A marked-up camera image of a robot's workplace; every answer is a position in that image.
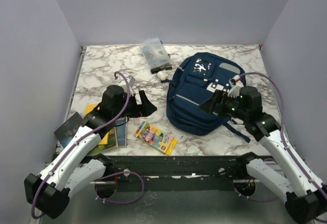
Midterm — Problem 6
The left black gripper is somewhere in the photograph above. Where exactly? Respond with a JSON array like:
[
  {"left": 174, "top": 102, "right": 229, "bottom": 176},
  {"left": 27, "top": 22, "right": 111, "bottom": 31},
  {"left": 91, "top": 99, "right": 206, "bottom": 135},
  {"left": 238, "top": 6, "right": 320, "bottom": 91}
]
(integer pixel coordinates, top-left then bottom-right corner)
[{"left": 113, "top": 89, "right": 157, "bottom": 119}]

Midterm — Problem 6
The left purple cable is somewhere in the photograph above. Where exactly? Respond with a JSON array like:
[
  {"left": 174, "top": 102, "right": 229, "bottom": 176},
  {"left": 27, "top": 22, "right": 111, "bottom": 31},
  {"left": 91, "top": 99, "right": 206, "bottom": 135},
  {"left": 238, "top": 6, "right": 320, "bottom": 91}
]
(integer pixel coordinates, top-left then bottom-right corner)
[{"left": 31, "top": 71, "right": 145, "bottom": 219}]

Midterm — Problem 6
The black metal base rail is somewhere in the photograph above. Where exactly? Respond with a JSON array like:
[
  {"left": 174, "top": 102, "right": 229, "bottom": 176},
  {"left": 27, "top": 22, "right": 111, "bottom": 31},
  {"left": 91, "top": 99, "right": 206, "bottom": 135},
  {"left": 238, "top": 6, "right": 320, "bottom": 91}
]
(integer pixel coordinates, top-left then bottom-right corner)
[{"left": 51, "top": 154, "right": 282, "bottom": 193}]

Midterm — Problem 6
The navy blue student backpack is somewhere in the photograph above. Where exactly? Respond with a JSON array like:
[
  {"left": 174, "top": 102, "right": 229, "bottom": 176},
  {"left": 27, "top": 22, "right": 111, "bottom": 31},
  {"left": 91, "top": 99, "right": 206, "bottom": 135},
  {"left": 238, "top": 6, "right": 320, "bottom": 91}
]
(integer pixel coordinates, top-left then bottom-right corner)
[{"left": 166, "top": 52, "right": 250, "bottom": 142}]

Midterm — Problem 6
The dark fantasy book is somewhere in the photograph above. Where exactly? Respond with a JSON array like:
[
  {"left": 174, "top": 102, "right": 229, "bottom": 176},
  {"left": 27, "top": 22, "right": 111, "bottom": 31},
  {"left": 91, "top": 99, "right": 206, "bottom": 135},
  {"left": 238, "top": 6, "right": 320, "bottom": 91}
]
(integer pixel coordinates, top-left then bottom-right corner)
[{"left": 54, "top": 112, "right": 82, "bottom": 148}]

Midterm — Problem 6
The yellow notebook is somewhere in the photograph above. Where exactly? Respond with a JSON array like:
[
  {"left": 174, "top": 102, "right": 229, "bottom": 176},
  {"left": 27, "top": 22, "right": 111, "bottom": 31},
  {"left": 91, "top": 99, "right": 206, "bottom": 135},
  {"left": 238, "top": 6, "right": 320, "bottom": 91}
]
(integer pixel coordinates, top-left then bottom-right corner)
[{"left": 84, "top": 104, "right": 99, "bottom": 118}]

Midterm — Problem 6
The clear plastic pencil case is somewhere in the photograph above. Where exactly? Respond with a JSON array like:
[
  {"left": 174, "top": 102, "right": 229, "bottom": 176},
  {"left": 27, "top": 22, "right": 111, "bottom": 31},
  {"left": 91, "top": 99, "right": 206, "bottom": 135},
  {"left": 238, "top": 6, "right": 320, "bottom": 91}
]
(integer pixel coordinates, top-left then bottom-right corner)
[{"left": 138, "top": 38, "right": 172, "bottom": 74}]

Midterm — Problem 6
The blue landscape book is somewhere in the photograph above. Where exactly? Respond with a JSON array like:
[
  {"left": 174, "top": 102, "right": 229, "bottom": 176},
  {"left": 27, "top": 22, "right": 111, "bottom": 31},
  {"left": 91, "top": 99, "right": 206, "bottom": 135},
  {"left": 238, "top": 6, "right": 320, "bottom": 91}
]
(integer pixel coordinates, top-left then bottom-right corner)
[{"left": 115, "top": 117, "right": 128, "bottom": 147}]

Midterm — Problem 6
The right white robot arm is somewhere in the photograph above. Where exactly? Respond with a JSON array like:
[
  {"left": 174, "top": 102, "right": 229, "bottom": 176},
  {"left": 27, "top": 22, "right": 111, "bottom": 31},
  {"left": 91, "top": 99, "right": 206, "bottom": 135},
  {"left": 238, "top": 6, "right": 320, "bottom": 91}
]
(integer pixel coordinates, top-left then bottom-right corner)
[{"left": 199, "top": 86, "right": 326, "bottom": 223}]

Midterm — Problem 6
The green yellow book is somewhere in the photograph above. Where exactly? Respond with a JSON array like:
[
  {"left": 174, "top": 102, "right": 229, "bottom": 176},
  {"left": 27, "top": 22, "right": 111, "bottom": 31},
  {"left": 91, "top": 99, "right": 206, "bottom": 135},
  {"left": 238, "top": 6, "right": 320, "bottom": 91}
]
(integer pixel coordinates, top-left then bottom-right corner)
[{"left": 88, "top": 129, "right": 118, "bottom": 155}]

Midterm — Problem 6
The colourful crayon box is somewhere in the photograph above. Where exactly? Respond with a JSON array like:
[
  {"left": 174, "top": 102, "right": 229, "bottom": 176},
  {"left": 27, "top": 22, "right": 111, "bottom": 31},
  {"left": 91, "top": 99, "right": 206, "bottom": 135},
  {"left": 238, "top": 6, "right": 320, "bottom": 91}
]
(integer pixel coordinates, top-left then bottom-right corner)
[{"left": 134, "top": 122, "right": 178, "bottom": 155}]

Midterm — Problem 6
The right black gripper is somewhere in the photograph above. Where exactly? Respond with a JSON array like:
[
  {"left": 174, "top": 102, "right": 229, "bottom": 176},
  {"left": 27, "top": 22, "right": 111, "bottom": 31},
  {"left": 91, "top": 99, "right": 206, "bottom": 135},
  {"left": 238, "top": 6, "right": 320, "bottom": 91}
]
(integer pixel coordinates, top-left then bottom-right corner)
[{"left": 197, "top": 88, "right": 248, "bottom": 120}]

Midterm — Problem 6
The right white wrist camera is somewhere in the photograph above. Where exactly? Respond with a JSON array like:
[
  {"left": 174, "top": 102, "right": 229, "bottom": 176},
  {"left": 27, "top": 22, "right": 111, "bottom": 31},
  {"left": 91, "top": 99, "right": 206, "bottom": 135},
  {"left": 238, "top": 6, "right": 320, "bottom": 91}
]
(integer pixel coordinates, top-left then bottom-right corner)
[{"left": 227, "top": 75, "right": 244, "bottom": 98}]

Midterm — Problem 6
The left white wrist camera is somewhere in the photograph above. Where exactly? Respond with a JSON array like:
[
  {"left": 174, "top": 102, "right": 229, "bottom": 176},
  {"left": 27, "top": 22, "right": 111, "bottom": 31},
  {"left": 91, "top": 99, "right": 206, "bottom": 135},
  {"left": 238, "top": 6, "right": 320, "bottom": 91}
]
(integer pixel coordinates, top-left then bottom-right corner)
[{"left": 118, "top": 76, "right": 135, "bottom": 95}]

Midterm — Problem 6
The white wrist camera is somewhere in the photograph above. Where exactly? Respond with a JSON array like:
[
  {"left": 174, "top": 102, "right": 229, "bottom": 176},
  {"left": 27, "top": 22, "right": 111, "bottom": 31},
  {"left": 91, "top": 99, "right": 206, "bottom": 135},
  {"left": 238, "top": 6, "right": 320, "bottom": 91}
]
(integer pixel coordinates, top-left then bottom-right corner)
[
  {"left": 118, "top": 76, "right": 135, "bottom": 95},
  {"left": 227, "top": 75, "right": 244, "bottom": 98}
]

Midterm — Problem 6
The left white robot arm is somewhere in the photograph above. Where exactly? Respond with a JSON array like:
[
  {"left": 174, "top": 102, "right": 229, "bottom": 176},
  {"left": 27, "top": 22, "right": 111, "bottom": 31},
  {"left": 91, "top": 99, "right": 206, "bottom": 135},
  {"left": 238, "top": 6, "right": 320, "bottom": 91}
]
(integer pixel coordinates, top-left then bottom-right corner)
[{"left": 24, "top": 85, "right": 157, "bottom": 219}]

